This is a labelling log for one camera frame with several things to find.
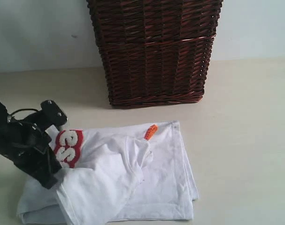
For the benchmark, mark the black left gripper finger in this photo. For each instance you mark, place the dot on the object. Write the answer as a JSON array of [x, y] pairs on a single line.
[[48, 180]]

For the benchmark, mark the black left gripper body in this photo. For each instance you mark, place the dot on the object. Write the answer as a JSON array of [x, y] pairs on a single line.
[[27, 144]]

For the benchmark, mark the white t-shirt with red lettering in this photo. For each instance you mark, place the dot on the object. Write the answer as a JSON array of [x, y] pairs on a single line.
[[139, 172]]

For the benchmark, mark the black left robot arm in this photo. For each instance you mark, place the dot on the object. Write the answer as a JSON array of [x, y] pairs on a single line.
[[25, 141]]

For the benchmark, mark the dark brown wicker basket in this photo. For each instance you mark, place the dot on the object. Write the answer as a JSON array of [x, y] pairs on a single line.
[[154, 52]]

